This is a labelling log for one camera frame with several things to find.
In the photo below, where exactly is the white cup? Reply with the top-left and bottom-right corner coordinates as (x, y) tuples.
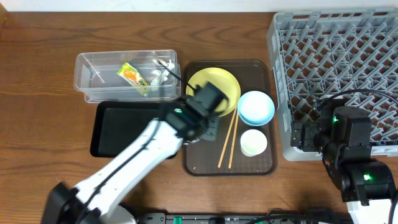
(240, 129), (268, 157)

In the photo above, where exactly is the green orange snack wrapper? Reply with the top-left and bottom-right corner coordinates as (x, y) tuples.
(117, 62), (150, 96)

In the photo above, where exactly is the clear plastic wrapper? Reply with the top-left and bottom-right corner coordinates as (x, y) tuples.
(150, 59), (175, 89)

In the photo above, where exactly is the brown serving tray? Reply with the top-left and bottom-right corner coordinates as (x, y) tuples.
(182, 60), (277, 176)

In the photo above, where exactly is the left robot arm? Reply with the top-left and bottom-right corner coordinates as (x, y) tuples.
(41, 82), (229, 223)

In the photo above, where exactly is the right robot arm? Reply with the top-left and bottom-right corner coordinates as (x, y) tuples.
(290, 106), (397, 223)

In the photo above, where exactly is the clear plastic bin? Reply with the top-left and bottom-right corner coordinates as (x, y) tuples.
(74, 50), (182, 103)

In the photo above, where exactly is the grey dishwasher rack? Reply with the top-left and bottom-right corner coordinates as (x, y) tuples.
(267, 9), (397, 161)

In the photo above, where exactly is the wooden chopstick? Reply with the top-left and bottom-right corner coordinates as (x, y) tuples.
(217, 108), (237, 168)
(228, 108), (239, 169)

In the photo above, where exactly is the right wooden chopstick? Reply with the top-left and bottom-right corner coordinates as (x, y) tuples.
(228, 108), (239, 169)

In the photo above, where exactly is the left wooden chopstick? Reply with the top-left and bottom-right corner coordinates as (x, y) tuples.
(217, 108), (237, 168)

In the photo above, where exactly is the yellow plate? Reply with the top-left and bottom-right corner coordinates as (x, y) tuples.
(185, 67), (241, 117)

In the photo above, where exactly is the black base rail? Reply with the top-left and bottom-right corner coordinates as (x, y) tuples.
(130, 208), (354, 224)

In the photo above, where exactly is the light blue bowl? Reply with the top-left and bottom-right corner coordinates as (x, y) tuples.
(237, 91), (275, 126)

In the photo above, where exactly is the black tray bin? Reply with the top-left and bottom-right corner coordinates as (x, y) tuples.
(90, 101), (167, 158)

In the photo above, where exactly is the white pink bowl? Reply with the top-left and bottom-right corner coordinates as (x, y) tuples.
(183, 139), (200, 145)

